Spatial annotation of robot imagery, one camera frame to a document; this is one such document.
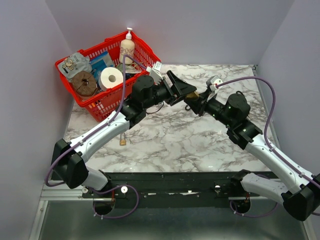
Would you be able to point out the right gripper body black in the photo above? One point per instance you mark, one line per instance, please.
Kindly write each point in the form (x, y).
(215, 108)

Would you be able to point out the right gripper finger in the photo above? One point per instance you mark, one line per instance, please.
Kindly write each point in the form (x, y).
(196, 106)
(204, 95)

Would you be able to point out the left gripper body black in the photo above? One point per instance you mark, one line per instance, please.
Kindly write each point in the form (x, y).
(161, 94)

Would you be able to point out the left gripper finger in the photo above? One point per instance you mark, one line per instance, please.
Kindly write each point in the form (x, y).
(175, 99)
(180, 87)

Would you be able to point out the large brass padlock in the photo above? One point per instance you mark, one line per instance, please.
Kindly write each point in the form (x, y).
(192, 96)

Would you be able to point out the small brass padlock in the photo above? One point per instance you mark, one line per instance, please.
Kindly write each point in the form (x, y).
(122, 139)

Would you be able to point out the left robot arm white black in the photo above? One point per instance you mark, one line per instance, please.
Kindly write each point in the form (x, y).
(69, 158)

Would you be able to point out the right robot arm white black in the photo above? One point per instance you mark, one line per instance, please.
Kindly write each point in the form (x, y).
(299, 189)

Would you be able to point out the black padlock with keys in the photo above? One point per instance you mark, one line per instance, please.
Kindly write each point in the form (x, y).
(239, 93)

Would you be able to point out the green patterned packet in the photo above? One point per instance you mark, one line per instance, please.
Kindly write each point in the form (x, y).
(133, 68)

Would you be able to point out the white toilet paper roll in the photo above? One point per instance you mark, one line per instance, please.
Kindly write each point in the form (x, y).
(109, 78)

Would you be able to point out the cream lotion pump bottle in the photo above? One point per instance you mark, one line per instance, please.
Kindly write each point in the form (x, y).
(127, 47)

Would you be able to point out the blue plastic package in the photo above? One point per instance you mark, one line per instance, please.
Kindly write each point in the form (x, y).
(101, 62)

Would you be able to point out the brown tape roll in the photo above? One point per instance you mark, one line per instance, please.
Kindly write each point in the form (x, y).
(84, 84)

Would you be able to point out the grey cartoon pouch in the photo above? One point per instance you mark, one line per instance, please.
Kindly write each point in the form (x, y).
(74, 64)

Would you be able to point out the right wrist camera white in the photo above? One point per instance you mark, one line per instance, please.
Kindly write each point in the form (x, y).
(212, 86)

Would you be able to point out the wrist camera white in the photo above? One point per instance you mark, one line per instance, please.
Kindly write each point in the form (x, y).
(212, 86)
(155, 72)

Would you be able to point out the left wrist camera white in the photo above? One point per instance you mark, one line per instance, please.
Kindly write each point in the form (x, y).
(155, 72)

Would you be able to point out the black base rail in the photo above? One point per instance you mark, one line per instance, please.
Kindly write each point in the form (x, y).
(155, 190)

